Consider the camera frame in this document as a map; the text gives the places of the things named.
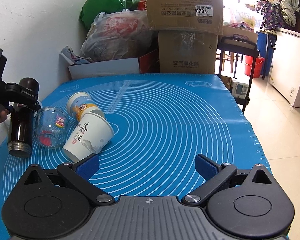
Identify white chest freezer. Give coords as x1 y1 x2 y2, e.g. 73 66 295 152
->
269 28 300 108

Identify black metal chair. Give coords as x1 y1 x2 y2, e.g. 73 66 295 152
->
217 36 260 113

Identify white calligraphy paper cup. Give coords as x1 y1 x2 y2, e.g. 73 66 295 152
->
62 113 114 163

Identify purple floral bag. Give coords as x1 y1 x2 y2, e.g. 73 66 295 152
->
255 0 286 31

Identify blue orange paper cup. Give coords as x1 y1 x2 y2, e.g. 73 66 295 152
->
66 92 104 122

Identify upper cardboard box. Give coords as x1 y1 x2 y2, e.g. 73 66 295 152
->
147 0 223 35

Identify lower cardboard box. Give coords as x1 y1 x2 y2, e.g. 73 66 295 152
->
158 31 218 74

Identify cardboard box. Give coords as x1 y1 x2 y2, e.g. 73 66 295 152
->
147 0 223 35
158 31 218 74

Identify white open box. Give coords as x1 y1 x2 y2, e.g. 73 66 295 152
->
59 45 158 81

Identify black thermos bottle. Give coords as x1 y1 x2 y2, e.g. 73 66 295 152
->
7 77 41 158

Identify red bucket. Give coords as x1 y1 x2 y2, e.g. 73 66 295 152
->
244 55 266 79

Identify clear glass jar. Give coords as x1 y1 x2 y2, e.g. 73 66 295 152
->
34 107 70 149

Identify clear plastic bag red contents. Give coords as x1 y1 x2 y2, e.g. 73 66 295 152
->
80 10 155 62

